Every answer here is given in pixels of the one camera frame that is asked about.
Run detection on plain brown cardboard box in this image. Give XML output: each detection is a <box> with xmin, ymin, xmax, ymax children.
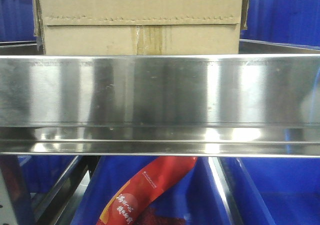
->
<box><xmin>32</xmin><ymin>0</ymin><xmax>249</xmax><ymax>56</ymax></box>

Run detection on red snack bag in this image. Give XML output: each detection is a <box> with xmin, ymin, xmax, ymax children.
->
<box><xmin>96</xmin><ymin>156</ymin><xmax>198</xmax><ymax>225</ymax></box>

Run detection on blue bin lower centre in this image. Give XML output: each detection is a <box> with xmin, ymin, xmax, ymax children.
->
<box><xmin>71</xmin><ymin>156</ymin><xmax>232</xmax><ymax>225</ymax></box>

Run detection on blue bin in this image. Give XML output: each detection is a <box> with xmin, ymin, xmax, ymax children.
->
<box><xmin>0</xmin><ymin>0</ymin><xmax>36</xmax><ymax>42</ymax></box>
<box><xmin>71</xmin><ymin>156</ymin><xmax>232</xmax><ymax>225</ymax></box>
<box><xmin>17</xmin><ymin>155</ymin><xmax>74</xmax><ymax>193</ymax></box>
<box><xmin>240</xmin><ymin>0</ymin><xmax>320</xmax><ymax>47</ymax></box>
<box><xmin>220</xmin><ymin>157</ymin><xmax>320</xmax><ymax>225</ymax></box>

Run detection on steel lane divider lower right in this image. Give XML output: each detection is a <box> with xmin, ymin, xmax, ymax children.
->
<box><xmin>207</xmin><ymin>157</ymin><xmax>244</xmax><ymax>225</ymax></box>

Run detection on steel lane divider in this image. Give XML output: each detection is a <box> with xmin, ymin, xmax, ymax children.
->
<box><xmin>207</xmin><ymin>157</ymin><xmax>244</xmax><ymax>225</ymax></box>
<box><xmin>32</xmin><ymin>155</ymin><xmax>100</xmax><ymax>225</ymax></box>

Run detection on blue bin lower left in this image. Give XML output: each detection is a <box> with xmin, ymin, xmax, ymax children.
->
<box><xmin>17</xmin><ymin>155</ymin><xmax>74</xmax><ymax>193</ymax></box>

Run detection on blue bin lower right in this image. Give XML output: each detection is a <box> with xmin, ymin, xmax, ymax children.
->
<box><xmin>220</xmin><ymin>157</ymin><xmax>320</xmax><ymax>225</ymax></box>

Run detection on steel lane divider lower left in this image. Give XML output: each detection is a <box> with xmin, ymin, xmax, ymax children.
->
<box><xmin>32</xmin><ymin>155</ymin><xmax>100</xmax><ymax>225</ymax></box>

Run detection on blue bin upper right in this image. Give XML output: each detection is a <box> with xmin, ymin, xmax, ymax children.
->
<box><xmin>240</xmin><ymin>0</ymin><xmax>320</xmax><ymax>47</ymax></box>

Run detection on blue bin upper left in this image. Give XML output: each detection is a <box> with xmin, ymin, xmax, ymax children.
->
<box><xmin>0</xmin><ymin>0</ymin><xmax>36</xmax><ymax>42</ymax></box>

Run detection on stainless steel shelf front rail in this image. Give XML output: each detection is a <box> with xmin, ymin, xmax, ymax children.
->
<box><xmin>0</xmin><ymin>54</ymin><xmax>320</xmax><ymax>158</ymax></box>

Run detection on grey shelf post lower left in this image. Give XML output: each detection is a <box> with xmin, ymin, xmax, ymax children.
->
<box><xmin>0</xmin><ymin>155</ymin><xmax>36</xmax><ymax>225</ymax></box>

